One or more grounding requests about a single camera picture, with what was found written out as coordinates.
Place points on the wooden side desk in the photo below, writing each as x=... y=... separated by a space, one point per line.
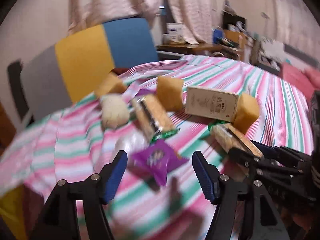
x=185 y=48

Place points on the purple snack packet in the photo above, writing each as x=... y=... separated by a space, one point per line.
x=158 y=159

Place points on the pink patterned curtain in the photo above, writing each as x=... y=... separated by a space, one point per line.
x=196 y=16

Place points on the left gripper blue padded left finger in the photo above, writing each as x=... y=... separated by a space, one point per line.
x=111 y=176

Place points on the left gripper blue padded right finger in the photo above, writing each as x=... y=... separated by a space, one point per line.
x=208 y=177

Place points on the cream round bun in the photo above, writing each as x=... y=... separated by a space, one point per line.
x=115 y=112

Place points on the beige printed carton box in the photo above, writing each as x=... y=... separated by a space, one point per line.
x=211 y=103

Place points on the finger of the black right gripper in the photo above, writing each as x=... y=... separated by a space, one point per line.
x=265 y=156

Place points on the rice cracker bar packet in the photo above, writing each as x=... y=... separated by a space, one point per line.
x=153 y=118

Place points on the white plastic wrapped snack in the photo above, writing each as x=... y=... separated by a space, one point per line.
x=131 y=144

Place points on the blue round container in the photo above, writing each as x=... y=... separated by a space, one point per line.
x=217 y=34

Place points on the grey yellow blue chair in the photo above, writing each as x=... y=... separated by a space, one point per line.
x=67 y=71

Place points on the gold metal tray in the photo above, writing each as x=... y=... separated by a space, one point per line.
x=12 y=212

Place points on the yellow sponge cake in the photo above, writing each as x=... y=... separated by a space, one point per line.
x=247 y=113
x=111 y=84
x=169 y=92

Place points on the white blue medicine box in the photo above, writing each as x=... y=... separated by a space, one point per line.
x=175 y=31

